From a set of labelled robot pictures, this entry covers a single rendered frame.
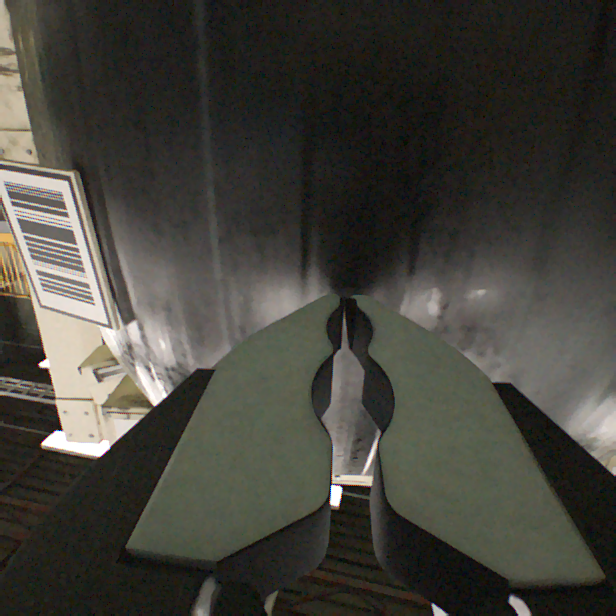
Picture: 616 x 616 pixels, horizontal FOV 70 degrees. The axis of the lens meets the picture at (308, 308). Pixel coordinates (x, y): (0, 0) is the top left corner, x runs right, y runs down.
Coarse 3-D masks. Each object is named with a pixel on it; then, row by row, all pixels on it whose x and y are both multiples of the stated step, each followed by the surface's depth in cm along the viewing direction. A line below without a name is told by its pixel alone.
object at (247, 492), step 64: (320, 320) 11; (256, 384) 9; (320, 384) 9; (192, 448) 7; (256, 448) 7; (320, 448) 7; (192, 512) 6; (256, 512) 6; (320, 512) 6; (256, 576) 6
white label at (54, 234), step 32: (0, 160) 14; (0, 192) 15; (32, 192) 14; (64, 192) 14; (32, 224) 15; (64, 224) 15; (32, 256) 16; (64, 256) 16; (96, 256) 15; (32, 288) 17; (64, 288) 16; (96, 288) 16; (96, 320) 17
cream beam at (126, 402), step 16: (128, 384) 81; (112, 400) 76; (128, 400) 76; (144, 400) 76; (112, 416) 75; (128, 416) 75; (112, 432) 76; (336, 480) 78; (352, 480) 78; (368, 480) 78
